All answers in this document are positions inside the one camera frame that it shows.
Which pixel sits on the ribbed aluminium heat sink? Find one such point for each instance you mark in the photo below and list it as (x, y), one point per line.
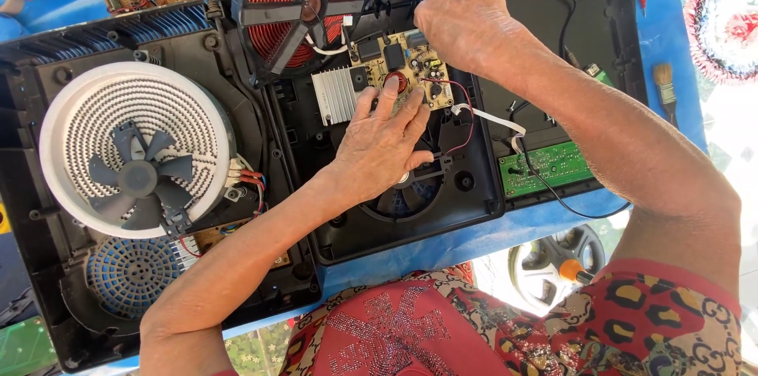
(334, 94)

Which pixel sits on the person's left hand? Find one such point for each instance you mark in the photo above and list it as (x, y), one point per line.
(373, 157)

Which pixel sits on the blue table cover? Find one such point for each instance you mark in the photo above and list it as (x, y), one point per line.
(669, 32)

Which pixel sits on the green lighter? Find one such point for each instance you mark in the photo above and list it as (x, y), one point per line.
(597, 74)

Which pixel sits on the grey plastic fan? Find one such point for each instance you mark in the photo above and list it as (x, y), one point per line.
(139, 177)

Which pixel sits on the round colourful woven mat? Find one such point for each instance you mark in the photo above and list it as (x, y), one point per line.
(719, 26)

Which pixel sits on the person's right fingers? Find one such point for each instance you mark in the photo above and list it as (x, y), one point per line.
(429, 26)

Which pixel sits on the green control circuit board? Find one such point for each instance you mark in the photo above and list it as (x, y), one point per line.
(556, 166)

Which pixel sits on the black single cooker housing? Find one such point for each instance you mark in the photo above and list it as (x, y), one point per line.
(474, 198)

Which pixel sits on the white round heating plate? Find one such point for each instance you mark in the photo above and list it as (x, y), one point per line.
(118, 97)

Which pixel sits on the large green circuit board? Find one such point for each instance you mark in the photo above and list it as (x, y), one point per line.
(23, 349)

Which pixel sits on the beige power circuit board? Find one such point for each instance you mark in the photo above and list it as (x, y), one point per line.
(414, 65)

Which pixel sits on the black double cooker housing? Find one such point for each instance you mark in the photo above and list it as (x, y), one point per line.
(35, 44)

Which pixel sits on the person's right hand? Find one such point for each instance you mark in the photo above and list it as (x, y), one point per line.
(471, 14)

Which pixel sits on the black and white wheel part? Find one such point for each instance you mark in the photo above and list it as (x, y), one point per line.
(533, 269)

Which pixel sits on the person's red patterned clothing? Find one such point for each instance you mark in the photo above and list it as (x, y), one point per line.
(533, 334)

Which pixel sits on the brown circuit board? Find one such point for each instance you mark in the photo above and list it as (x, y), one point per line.
(219, 237)

